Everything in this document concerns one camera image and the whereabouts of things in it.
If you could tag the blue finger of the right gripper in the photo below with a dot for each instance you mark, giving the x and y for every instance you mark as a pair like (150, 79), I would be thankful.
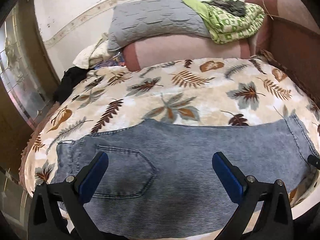
(314, 161)

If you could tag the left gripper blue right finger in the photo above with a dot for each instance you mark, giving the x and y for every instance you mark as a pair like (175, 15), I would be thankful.
(263, 210)

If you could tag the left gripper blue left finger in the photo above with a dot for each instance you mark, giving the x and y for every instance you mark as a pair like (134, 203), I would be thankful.
(45, 219)

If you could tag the grey acid-wash denim shorts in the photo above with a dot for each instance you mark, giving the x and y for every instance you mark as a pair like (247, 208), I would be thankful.
(160, 182)

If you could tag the leaf-print beige blanket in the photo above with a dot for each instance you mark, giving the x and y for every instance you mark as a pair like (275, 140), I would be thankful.
(222, 92)

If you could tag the wooden glass-panel door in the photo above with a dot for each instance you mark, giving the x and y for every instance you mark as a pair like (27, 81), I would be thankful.
(28, 81)

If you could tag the brown sofa backrest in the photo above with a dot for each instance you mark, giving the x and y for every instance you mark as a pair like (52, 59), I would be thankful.
(291, 35)

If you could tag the black cloth on sofa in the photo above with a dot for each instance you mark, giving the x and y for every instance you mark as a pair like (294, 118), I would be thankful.
(71, 78)

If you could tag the white floral pillow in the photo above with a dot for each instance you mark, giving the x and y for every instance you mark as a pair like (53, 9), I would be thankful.
(93, 54)

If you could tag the green patterned folded quilt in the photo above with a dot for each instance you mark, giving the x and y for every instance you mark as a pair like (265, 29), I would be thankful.
(223, 26)

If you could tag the purple patterned item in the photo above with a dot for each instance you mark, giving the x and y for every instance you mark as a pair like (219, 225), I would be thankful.
(116, 60)

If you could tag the dark grey-green garment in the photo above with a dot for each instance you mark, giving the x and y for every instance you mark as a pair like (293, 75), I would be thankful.
(234, 7)

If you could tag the pink sofa armrest bolster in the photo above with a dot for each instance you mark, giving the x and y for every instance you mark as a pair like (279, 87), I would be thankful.
(175, 47)

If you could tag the grey quilted pillow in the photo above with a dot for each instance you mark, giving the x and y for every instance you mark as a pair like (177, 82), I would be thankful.
(147, 18)

